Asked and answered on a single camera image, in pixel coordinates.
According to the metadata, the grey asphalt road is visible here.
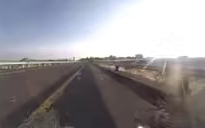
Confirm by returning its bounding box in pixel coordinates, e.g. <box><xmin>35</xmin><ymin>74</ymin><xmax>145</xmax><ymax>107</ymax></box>
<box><xmin>0</xmin><ymin>61</ymin><xmax>178</xmax><ymax>128</ymax></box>

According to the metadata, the yellow painted line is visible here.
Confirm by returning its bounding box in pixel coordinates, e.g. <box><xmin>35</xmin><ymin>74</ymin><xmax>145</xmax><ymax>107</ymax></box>
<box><xmin>17</xmin><ymin>63</ymin><xmax>86</xmax><ymax>128</ymax></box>

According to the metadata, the grey guardrail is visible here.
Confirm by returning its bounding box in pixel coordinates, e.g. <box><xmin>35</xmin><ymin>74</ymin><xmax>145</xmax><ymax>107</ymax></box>
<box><xmin>0</xmin><ymin>60</ymin><xmax>78</xmax><ymax>72</ymax></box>

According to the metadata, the row of distant trees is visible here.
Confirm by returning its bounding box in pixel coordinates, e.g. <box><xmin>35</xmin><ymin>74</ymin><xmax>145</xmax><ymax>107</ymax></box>
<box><xmin>79</xmin><ymin>53</ymin><xmax>145</xmax><ymax>62</ymax></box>

